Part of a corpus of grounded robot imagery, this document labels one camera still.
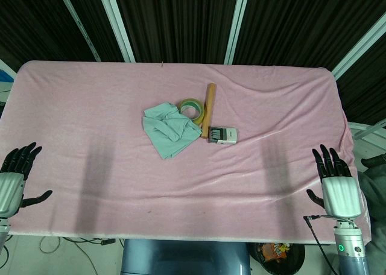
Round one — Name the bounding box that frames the green tape roll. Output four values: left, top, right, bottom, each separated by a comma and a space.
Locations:
179, 98, 205, 126

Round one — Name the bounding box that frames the black trash bin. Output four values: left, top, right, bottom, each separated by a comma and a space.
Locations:
256, 241, 306, 275

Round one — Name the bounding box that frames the black cable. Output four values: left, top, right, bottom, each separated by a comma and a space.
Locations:
302, 214, 336, 275

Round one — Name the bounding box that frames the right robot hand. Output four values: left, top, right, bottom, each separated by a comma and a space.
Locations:
306, 144, 362, 222

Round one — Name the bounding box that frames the wooden stick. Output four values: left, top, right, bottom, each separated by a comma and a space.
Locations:
200, 83, 218, 139

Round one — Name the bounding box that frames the white black date stamp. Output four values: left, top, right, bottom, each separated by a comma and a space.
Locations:
206, 126, 239, 145

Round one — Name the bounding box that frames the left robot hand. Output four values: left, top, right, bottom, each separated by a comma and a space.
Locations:
0, 142, 53, 219

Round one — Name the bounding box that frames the grey cable on floor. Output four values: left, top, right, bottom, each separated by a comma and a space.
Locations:
39, 235, 121, 254

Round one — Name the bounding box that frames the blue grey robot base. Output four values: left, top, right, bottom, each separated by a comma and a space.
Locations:
119, 238, 252, 275

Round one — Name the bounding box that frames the white frame post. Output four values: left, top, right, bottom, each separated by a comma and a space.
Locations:
95, 0, 136, 63
55, 0, 101, 62
332, 6, 386, 80
223, 0, 252, 65

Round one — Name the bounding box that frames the pink tablecloth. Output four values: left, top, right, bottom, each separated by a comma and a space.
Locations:
0, 60, 372, 245

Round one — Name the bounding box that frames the light green cloth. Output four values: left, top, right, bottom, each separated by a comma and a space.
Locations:
142, 103, 203, 160

